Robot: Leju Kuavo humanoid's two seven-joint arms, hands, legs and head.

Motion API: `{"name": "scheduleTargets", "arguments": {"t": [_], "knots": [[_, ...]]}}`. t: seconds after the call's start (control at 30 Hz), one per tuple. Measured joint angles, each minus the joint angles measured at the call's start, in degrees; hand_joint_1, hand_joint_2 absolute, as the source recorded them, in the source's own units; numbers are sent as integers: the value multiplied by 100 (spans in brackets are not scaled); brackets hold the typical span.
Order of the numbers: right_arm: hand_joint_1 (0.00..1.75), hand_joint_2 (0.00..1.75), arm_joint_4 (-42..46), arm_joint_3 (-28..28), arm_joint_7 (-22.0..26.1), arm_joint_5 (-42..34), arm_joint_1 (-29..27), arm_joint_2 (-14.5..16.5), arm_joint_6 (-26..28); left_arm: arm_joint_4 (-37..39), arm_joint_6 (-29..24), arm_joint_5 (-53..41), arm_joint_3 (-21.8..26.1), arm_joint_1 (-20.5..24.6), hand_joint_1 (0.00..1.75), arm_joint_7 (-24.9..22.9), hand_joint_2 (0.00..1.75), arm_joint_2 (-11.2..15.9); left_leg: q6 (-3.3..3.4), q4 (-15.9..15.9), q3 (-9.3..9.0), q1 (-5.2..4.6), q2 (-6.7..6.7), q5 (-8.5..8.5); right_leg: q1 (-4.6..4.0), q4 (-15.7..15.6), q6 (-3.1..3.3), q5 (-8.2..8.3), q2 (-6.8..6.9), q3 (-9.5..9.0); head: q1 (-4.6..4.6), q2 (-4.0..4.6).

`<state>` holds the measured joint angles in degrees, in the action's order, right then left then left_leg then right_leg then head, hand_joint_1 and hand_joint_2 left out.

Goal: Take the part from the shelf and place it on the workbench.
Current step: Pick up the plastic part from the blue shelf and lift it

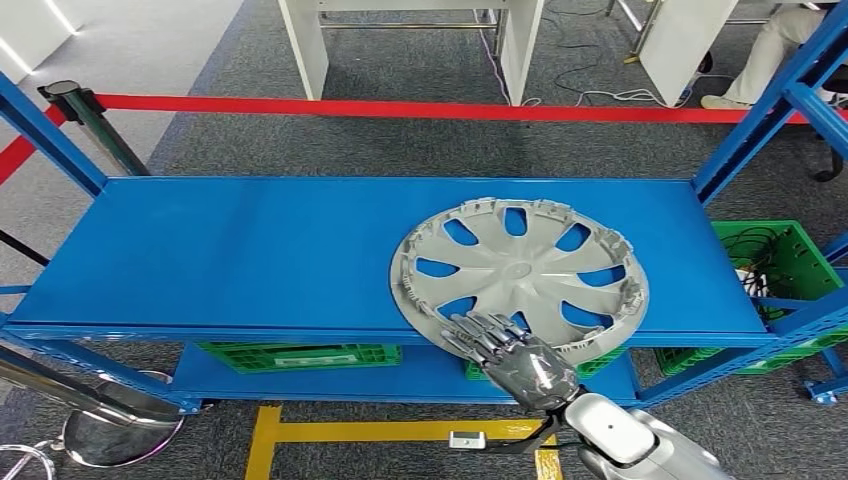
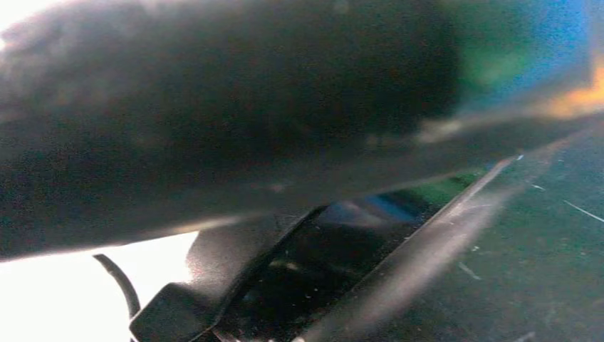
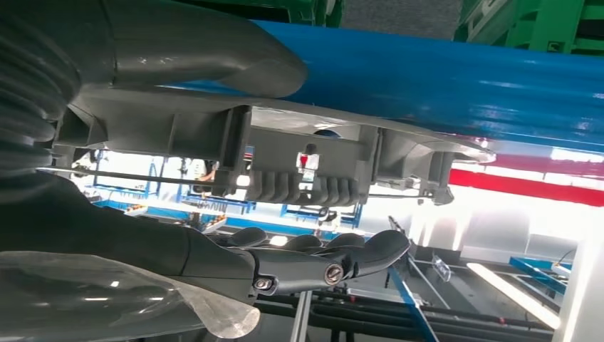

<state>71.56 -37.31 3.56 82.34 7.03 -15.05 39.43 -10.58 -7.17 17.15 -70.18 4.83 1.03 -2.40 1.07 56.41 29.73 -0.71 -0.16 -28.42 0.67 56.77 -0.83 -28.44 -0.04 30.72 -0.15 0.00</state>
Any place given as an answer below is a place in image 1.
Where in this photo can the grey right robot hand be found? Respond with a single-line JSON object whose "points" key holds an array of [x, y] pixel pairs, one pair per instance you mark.
{"points": [[530, 371]]}

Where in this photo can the grey plastic wheel cover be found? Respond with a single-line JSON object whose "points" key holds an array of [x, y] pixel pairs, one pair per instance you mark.
{"points": [[517, 272]]}

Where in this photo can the blue metal shelf rack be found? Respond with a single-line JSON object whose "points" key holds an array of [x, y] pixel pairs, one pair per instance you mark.
{"points": [[232, 252]]}

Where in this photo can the green plastic crate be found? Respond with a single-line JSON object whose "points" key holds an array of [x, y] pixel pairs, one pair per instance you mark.
{"points": [[298, 358], [603, 364], [805, 260]]}

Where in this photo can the white power adapter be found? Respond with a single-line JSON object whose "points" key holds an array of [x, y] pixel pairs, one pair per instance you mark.
{"points": [[752, 283]]}

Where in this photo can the yellow floor tape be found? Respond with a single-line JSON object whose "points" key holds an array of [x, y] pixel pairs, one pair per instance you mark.
{"points": [[265, 450]]}

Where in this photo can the long red barrier belt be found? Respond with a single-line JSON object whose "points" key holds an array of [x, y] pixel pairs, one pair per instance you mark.
{"points": [[397, 108]]}

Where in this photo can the white desk with angled legs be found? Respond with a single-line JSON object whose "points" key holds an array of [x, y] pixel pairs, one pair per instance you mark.
{"points": [[681, 46]]}

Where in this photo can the white desk with steel rails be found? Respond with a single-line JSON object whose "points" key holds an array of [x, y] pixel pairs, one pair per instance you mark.
{"points": [[305, 46]]}

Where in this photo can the person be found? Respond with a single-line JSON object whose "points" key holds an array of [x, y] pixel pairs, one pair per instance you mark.
{"points": [[768, 46]]}

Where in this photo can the chrome stanchion with round base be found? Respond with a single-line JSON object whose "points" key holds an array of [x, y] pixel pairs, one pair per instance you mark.
{"points": [[126, 440]]}

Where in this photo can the thin black rod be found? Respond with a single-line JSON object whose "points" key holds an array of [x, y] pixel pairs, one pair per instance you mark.
{"points": [[23, 247]]}

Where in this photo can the short red barrier belt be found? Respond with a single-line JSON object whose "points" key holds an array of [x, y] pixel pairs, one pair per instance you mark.
{"points": [[20, 154]]}

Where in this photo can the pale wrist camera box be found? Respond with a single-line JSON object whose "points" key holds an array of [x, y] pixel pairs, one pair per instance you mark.
{"points": [[467, 440]]}

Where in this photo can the black-topped barrier post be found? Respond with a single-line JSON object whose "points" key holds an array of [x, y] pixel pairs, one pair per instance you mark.
{"points": [[98, 126]]}

